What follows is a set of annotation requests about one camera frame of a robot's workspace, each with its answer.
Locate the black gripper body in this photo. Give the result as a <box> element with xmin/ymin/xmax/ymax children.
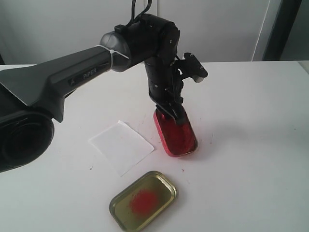
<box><xmin>144</xmin><ymin>57</ymin><xmax>183</xmax><ymax>107</ymax></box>

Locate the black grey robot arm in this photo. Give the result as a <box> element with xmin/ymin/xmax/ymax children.
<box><xmin>0</xmin><ymin>14</ymin><xmax>186</xmax><ymax>172</ymax></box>

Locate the red ink pad tin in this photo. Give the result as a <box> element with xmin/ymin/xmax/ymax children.
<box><xmin>153</xmin><ymin>109</ymin><xmax>198</xmax><ymax>158</ymax></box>

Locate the white paper sheet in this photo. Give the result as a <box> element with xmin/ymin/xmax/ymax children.
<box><xmin>89</xmin><ymin>120</ymin><xmax>155</xmax><ymax>176</ymax></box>

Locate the gold tin lid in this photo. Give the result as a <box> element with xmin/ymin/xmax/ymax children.
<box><xmin>109</xmin><ymin>171</ymin><xmax>178</xmax><ymax>232</ymax></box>

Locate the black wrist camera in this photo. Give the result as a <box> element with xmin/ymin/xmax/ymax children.
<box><xmin>183</xmin><ymin>53</ymin><xmax>208</xmax><ymax>83</ymax></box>

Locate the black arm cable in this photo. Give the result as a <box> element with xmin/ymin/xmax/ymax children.
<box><xmin>127</xmin><ymin>0</ymin><xmax>154</xmax><ymax>25</ymax></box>

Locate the dark door frame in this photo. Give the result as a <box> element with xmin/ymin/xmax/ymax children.
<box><xmin>262</xmin><ymin>0</ymin><xmax>309</xmax><ymax>61</ymax></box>

